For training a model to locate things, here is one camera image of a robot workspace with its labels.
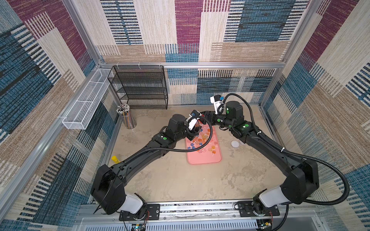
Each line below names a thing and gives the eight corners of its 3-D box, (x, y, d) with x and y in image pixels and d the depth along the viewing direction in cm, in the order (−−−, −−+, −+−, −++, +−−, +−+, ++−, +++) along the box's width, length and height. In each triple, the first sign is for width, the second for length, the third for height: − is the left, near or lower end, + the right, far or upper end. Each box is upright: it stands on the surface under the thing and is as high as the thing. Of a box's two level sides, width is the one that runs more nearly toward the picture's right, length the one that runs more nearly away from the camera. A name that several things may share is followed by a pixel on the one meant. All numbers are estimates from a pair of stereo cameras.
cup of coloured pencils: (125, 129, 109) (115, 112, 94) (127, 121, 114) (118, 103, 99) (135, 129, 109) (127, 112, 94) (137, 121, 114) (130, 103, 99)
